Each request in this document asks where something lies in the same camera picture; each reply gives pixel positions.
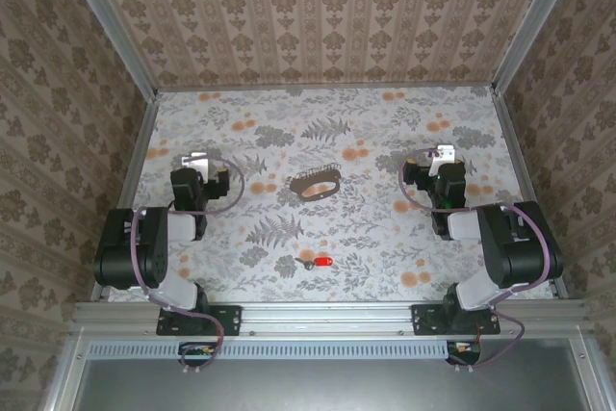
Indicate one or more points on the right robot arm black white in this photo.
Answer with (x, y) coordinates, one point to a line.
(520, 257)

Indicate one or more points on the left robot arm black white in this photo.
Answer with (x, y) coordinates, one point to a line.
(144, 247)

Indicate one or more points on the floral patterned table cover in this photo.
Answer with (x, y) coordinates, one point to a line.
(375, 281)

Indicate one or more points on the small connector plug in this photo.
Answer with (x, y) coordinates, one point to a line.
(464, 349)
(199, 351)

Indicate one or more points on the grey metal sheet panel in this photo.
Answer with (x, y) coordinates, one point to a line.
(327, 387)

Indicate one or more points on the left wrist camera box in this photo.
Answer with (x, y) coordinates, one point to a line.
(197, 161)

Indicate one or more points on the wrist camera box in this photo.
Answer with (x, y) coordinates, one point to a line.
(445, 153)
(197, 161)

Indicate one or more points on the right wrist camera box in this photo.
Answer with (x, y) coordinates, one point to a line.
(445, 153)

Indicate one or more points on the aluminium side rail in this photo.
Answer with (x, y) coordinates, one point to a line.
(512, 161)
(135, 161)

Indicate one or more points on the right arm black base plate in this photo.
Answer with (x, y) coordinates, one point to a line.
(426, 319)

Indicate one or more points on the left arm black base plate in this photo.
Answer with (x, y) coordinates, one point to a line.
(226, 319)

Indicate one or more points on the aluminium frame rail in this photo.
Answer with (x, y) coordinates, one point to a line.
(327, 317)

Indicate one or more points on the aluminium corner post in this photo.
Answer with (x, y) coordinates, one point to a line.
(534, 21)
(110, 21)

